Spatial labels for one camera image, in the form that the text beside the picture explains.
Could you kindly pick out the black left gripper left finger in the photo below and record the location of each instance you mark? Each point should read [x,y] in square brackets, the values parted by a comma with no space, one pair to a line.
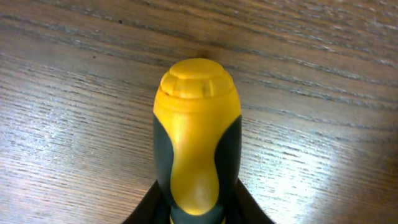
[152,209]

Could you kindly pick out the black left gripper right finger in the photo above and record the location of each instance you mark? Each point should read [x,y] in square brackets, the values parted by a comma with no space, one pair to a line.
[243,209]

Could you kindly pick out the yellow black stubby screwdriver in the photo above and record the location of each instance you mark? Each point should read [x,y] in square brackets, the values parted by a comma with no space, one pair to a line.
[197,140]

